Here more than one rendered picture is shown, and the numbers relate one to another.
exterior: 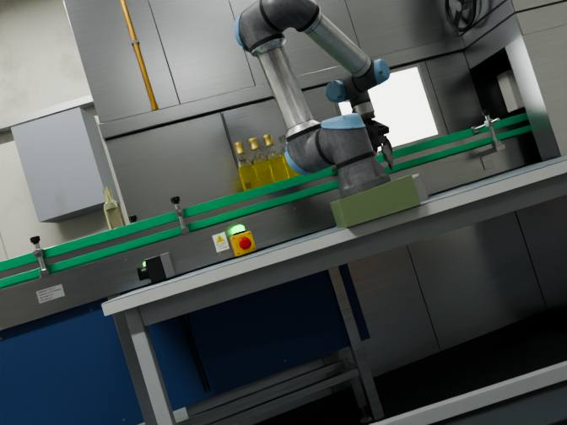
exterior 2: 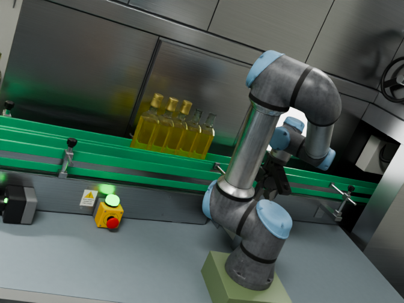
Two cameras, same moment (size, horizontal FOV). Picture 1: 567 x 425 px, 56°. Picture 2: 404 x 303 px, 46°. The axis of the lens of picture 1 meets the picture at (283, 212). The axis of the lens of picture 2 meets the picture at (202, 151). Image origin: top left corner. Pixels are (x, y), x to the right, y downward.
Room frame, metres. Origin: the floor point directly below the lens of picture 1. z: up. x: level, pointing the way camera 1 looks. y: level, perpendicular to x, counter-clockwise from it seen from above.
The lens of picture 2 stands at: (0.47, 0.46, 1.58)
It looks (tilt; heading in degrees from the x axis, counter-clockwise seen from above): 19 degrees down; 339
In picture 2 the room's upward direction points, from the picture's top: 23 degrees clockwise
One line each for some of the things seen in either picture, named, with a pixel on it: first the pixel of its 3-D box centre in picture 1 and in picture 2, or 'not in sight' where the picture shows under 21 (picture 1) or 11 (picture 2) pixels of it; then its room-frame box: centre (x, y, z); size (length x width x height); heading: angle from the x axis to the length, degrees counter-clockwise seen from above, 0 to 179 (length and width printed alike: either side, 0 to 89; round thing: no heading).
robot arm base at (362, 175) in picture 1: (360, 174); (254, 260); (1.56, -0.25, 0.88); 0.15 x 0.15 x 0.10
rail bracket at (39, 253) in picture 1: (38, 256); not in sight; (1.70, 0.78, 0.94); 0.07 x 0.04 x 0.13; 13
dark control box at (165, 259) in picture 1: (160, 268); (18, 205); (1.75, 0.44, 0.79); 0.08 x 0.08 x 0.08; 13
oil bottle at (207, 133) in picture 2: not in sight; (198, 149); (2.08, -0.14, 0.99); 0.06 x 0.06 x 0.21; 12
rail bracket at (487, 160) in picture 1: (490, 138); (336, 204); (2.12, -0.87, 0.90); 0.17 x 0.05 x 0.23; 13
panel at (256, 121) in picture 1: (336, 125); (242, 108); (2.26, -0.32, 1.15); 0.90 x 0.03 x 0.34; 103
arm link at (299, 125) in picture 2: (356, 90); (289, 133); (1.93, -0.38, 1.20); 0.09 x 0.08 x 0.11; 139
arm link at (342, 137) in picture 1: (344, 137); (266, 227); (1.57, -0.24, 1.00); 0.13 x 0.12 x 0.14; 49
